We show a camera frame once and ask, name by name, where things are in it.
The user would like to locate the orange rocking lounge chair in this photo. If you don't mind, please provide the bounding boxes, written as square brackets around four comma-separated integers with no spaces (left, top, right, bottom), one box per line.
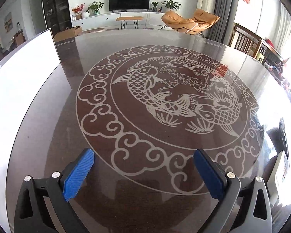
[161,9,220,36]

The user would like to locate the white cardboard storage box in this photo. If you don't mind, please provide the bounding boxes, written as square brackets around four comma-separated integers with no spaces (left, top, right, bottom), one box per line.
[0,30,60,232]

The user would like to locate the brown cardboard box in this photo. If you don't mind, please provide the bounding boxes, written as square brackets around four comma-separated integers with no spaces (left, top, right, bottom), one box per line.
[54,26,82,43]

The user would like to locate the wooden bench hairpin legs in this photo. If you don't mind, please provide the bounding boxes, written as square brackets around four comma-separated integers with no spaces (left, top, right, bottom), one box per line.
[115,16,143,30]

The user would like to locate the wooden dining chair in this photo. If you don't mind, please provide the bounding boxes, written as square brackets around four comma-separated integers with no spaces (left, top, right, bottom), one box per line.
[229,23,262,58]

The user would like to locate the framed wall picture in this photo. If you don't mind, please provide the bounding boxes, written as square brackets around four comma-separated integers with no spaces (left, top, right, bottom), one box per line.
[3,12,13,33]

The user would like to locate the green potted plant left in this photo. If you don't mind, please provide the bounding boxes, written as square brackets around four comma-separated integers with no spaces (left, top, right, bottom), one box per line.
[87,1,104,15]

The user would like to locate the black flat television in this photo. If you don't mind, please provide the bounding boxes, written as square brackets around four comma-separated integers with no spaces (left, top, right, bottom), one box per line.
[109,0,150,10]

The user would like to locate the red flower vase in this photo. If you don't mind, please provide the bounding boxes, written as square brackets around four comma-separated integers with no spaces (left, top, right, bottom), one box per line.
[72,3,85,19]

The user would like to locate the green potted plant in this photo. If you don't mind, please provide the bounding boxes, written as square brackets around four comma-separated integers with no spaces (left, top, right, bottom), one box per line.
[87,1,104,15]
[161,0,182,10]

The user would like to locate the dark glass display cabinet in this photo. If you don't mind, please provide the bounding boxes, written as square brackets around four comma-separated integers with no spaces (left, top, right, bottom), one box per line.
[42,0,72,37]

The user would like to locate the green potted plant right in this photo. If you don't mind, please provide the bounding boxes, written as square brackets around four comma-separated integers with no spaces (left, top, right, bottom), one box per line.
[161,0,182,10]

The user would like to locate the white tv cabinet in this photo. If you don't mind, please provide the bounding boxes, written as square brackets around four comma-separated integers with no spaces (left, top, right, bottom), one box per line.
[72,12,165,31]

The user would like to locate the grey curtain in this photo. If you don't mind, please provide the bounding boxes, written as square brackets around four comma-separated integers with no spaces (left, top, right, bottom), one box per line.
[208,0,239,45]

